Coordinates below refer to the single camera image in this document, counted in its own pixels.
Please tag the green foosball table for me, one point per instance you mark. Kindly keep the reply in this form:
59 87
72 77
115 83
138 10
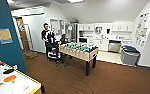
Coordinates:
78 51

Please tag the black built-in microwave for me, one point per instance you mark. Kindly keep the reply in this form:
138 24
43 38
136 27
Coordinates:
83 40

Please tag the black wheeled cart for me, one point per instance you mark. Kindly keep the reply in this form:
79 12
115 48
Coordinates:
52 50

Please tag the white two-door base cabinet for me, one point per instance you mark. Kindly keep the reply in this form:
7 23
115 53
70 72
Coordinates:
102 44

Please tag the grey pin board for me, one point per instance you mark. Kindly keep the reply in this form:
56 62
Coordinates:
56 26

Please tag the steel paper towel dispenser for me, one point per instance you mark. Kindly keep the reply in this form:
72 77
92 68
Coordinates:
98 29

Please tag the person in black shirt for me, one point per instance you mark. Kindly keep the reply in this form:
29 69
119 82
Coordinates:
46 33

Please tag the brown cardboard box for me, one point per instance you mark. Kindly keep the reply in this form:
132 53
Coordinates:
31 55

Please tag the rectangular ceiling light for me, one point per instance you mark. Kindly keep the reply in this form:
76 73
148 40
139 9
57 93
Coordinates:
75 1

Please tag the blue-lid waste bin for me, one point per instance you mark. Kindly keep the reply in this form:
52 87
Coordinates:
127 47

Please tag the brown wooden door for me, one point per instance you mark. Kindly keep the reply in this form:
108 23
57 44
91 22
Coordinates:
24 33

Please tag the black-lid grey waste bin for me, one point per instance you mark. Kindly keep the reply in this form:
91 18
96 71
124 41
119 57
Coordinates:
130 57

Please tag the yellow air hockey table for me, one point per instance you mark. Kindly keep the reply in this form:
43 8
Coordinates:
21 85

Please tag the orange table tennis paddle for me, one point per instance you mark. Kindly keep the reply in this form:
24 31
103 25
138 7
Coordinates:
10 78

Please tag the black wall soap dispenser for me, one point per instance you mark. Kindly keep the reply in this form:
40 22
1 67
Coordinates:
108 31

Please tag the white wall outlet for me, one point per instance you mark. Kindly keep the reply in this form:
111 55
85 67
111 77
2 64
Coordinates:
15 66

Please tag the large printed wall poster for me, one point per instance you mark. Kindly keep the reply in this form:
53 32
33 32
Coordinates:
141 28

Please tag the yellow wall notice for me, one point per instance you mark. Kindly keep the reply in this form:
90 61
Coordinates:
4 36

